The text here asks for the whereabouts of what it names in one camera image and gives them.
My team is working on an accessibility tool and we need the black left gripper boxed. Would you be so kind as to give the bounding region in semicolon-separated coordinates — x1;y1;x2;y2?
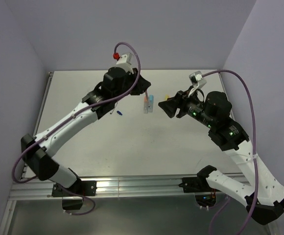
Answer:
113;68;151;103

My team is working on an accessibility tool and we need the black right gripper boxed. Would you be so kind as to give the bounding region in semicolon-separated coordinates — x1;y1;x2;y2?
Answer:
158;85;215;128

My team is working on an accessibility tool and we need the orange marker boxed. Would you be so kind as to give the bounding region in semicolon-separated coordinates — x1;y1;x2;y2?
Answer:
143;96;149;114

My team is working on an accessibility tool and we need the light blue marker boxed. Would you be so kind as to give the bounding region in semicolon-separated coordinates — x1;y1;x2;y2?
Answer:
147;95;154;113

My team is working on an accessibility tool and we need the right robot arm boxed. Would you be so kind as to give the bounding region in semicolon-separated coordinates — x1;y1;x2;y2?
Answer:
158;91;284;225

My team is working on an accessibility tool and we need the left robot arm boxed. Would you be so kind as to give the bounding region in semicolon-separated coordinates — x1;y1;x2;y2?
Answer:
21;67;151;195

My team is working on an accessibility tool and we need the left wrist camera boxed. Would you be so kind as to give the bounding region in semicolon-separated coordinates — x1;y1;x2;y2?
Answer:
113;52;133;73

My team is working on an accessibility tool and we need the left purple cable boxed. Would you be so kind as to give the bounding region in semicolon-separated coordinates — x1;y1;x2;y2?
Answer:
11;42;142;216

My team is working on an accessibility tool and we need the purple cable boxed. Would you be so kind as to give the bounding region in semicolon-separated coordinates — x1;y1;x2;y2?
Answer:
202;70;260;235
11;42;142;216

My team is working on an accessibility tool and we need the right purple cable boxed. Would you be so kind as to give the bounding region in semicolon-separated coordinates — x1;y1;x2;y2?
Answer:
202;70;260;235

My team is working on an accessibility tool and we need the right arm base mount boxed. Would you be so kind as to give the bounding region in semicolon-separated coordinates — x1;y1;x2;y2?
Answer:
178;176;219;211

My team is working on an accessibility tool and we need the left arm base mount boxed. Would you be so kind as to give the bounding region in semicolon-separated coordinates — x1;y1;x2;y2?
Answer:
51;180;96;215

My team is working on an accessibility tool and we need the aluminium rail frame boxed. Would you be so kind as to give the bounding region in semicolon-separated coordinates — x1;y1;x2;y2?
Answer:
0;69;249;235

